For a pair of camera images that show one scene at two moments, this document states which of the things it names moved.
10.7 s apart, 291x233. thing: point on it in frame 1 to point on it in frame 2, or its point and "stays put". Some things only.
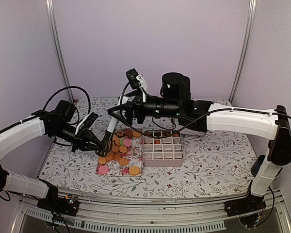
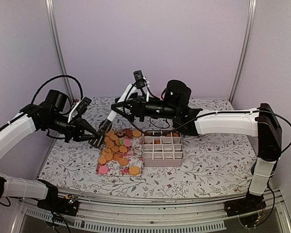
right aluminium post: x=251 y=9 stays put
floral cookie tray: x=125 y=157 stays put
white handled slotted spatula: x=105 y=147 to x=105 y=125
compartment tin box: x=162 y=152 stays put
